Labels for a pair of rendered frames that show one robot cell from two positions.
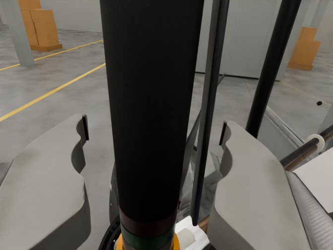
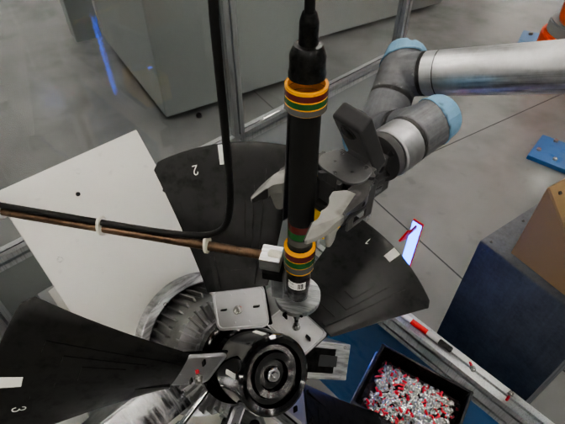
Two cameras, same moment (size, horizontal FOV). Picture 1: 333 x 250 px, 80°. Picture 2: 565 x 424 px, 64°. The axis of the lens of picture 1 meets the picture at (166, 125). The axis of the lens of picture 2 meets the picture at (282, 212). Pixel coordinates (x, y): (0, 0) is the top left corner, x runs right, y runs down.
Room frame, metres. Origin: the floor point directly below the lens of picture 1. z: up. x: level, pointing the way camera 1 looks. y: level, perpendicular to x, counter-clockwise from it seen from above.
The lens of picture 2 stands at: (0.35, 0.30, 1.86)
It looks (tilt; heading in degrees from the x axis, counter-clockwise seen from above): 45 degrees down; 230
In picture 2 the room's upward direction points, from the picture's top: straight up
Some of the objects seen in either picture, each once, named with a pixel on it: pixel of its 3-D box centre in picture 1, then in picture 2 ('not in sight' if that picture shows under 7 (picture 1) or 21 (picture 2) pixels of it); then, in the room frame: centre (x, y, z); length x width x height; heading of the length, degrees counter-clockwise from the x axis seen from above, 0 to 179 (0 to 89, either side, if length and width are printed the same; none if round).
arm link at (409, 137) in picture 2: not in sight; (391, 148); (-0.11, -0.01, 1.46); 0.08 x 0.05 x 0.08; 93
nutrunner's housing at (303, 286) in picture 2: not in sight; (301, 203); (0.08, 0.01, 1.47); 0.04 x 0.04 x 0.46
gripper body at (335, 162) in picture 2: not in sight; (356, 177); (-0.03, 0.00, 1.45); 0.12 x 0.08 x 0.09; 3
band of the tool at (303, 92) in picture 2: not in sight; (306, 96); (0.08, 0.01, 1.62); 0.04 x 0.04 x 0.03
